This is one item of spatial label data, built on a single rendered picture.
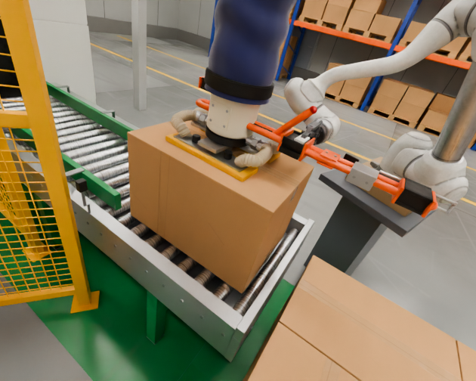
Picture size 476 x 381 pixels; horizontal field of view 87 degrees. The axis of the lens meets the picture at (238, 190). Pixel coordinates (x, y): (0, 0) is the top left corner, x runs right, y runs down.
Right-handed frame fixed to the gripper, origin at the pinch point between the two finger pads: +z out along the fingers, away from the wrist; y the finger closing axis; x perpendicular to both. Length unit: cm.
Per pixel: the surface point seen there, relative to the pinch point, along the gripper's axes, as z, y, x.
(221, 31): 9.6, -24.2, 29.7
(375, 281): -94, 106, -69
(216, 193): 20.2, 17.4, 14.1
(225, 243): 19.8, 34.3, 6.7
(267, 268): 2, 53, -7
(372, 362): 11, 53, -52
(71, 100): -23, 47, 174
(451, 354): -12, 53, -78
